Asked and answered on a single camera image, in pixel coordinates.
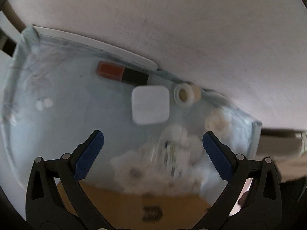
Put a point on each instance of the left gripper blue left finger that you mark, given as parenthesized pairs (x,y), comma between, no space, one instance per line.
(86,153)

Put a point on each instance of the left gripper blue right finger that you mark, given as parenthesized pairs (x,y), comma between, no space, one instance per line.
(219,154)

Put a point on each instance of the clear case orange black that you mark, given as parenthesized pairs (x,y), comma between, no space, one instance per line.
(114,71)

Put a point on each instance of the brown cardboard box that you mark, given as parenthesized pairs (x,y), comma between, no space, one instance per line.
(146,211)

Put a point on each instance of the clear bottle with cork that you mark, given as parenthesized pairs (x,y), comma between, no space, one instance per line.
(186,94)

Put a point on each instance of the white square lid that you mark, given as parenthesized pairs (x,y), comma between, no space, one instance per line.
(150,104)

